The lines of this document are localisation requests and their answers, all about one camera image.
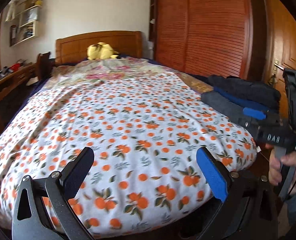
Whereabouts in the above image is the black coat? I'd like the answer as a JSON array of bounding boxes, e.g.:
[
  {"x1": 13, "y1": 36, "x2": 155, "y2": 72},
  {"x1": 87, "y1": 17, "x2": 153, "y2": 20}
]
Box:
[{"x1": 207, "y1": 75, "x2": 281, "y2": 109}]

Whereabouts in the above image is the right hand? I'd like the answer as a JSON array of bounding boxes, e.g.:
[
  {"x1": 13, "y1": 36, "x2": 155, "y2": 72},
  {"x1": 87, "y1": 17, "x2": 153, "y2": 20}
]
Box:
[{"x1": 267, "y1": 145, "x2": 296, "y2": 195}]

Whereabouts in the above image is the folded blue garment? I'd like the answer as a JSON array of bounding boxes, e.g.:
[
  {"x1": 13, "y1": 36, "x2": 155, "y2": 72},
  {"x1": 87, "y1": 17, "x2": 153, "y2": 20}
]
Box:
[{"x1": 214, "y1": 87, "x2": 279, "y2": 113}]

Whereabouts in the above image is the folded grey garment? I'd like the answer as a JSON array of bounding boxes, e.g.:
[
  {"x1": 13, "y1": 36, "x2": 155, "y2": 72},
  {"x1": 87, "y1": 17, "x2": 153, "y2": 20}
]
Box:
[{"x1": 200, "y1": 90, "x2": 266, "y2": 131}]

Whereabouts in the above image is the orange print bed sheet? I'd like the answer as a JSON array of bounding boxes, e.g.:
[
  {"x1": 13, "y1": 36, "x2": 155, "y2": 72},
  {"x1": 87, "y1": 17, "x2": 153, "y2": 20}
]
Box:
[{"x1": 0, "y1": 72, "x2": 256, "y2": 237}]

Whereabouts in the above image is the wooden room door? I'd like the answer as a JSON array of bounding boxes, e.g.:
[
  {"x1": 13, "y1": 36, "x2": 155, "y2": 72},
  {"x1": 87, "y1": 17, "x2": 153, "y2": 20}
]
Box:
[{"x1": 264, "y1": 0, "x2": 296, "y2": 118}]

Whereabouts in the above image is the wooden louvred wardrobe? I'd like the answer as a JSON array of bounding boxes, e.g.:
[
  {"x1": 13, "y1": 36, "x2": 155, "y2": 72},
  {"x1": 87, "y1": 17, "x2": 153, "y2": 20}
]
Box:
[{"x1": 149, "y1": 0, "x2": 267, "y2": 81}]

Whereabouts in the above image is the wooden desk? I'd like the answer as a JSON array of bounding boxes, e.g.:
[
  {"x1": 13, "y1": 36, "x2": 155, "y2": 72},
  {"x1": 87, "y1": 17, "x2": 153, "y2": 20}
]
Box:
[{"x1": 0, "y1": 63, "x2": 36, "y2": 134}]

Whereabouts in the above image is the wooden chair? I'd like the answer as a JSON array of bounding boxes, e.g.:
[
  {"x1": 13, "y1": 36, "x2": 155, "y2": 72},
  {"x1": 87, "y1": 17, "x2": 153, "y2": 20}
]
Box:
[{"x1": 35, "y1": 51, "x2": 52, "y2": 81}]

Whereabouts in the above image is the floral pink blanket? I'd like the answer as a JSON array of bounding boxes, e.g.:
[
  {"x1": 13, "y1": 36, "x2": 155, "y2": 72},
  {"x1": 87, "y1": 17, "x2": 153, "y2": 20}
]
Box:
[{"x1": 46, "y1": 56, "x2": 178, "y2": 88}]

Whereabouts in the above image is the red item on desk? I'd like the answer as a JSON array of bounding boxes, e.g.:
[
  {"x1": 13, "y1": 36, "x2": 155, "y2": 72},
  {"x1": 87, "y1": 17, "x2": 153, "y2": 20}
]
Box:
[{"x1": 9, "y1": 63, "x2": 23, "y2": 72}]

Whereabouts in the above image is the wooden headboard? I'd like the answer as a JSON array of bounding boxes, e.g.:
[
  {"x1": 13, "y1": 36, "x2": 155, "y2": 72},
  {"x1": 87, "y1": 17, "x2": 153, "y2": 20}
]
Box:
[{"x1": 55, "y1": 30, "x2": 144, "y2": 67}]

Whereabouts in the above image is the yellow plush toy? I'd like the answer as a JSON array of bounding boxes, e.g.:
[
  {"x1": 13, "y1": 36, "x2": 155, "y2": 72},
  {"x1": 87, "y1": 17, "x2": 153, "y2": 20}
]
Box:
[{"x1": 87, "y1": 42, "x2": 120, "y2": 60}]

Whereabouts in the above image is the metal door handle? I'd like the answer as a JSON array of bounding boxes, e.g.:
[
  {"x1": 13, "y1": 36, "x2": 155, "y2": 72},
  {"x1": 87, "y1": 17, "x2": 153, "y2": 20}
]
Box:
[{"x1": 267, "y1": 59, "x2": 284, "y2": 87}]

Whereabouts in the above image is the white wall shelf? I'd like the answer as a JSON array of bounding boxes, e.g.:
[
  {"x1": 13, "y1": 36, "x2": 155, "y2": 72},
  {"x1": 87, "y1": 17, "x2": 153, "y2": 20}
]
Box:
[{"x1": 5, "y1": 0, "x2": 43, "y2": 47}]

